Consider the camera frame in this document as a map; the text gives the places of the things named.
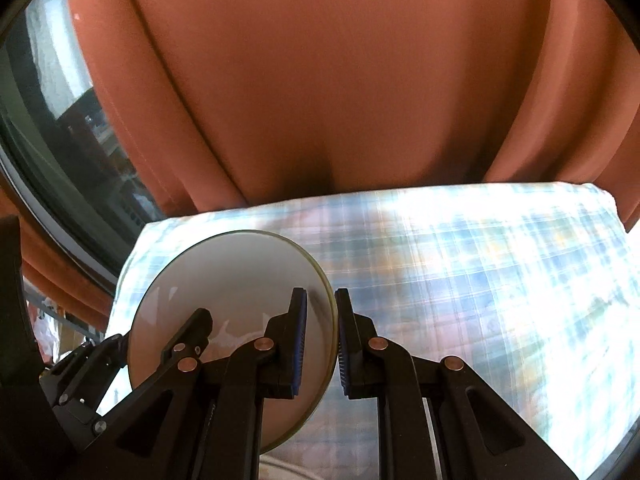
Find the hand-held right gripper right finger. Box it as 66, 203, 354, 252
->
334, 288, 578, 480

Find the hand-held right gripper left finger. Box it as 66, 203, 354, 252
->
65, 287, 307, 480

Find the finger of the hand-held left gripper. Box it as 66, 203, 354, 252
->
75, 334, 130, 378
159, 307, 214, 361

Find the white blue floral bowl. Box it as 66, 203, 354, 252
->
126, 230, 337, 453

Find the plaid tablecloth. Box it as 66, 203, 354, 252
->
95, 182, 635, 480

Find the glass window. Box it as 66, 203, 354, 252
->
0, 0, 168, 293

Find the orange curtain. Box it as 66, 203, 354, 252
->
20, 0, 640, 313

